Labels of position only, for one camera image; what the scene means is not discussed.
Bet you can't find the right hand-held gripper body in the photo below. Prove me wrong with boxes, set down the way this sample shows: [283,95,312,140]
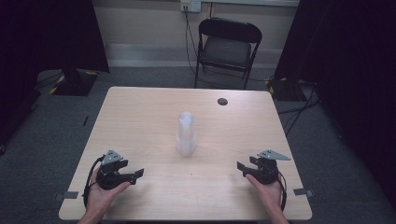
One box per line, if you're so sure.
[250,149,291,185]

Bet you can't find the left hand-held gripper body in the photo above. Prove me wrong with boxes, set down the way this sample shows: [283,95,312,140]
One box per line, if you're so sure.
[96,149,129,190]

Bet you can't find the stack of clear plastic cups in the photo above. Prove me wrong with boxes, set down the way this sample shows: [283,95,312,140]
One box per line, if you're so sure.
[176,111,198,158]

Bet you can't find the person's left hand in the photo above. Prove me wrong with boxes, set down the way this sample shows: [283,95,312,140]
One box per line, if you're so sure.
[87,170,132,214]

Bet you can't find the person's right hand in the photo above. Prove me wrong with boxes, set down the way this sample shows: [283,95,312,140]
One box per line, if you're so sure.
[245,175,284,216]

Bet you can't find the grey tape strip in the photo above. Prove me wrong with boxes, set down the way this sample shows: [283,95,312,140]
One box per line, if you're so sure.
[53,190,79,202]
[292,188,315,198]

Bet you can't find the black stand base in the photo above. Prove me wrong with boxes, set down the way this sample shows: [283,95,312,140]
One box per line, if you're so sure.
[49,68,100,97]
[265,76,301,103]

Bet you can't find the black folding chair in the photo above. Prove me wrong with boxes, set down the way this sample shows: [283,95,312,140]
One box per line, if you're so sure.
[193,17,263,91]

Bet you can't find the black curtain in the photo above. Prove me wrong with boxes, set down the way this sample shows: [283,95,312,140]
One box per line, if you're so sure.
[274,0,396,203]
[0,0,110,150]

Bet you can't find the left hand-held gripper cable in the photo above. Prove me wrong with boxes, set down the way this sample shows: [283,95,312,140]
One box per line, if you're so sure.
[81,154,106,209]

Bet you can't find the hand-held gripper cable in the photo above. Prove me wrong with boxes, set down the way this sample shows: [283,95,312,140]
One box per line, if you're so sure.
[81,154,106,209]
[276,170,288,213]

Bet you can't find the right hand-held gripper cable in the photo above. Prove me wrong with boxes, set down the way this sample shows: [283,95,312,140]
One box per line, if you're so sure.
[276,170,288,213]

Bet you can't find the black floor cables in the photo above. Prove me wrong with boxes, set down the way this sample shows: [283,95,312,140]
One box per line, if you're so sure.
[276,81,321,138]

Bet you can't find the black wall socket cable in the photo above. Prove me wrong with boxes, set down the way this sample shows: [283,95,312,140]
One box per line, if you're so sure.
[183,7,201,77]

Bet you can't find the white wall socket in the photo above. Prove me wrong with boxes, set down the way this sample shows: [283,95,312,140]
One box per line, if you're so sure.
[179,0,203,14]

